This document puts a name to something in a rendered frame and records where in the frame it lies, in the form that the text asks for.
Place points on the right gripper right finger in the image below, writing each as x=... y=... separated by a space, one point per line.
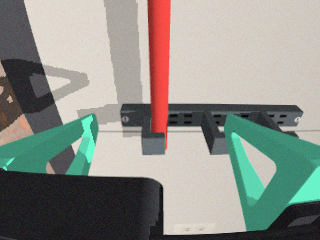
x=297 y=177

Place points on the red metal bar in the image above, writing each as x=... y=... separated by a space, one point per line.
x=159 y=45

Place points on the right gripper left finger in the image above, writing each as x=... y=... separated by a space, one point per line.
x=32 y=153

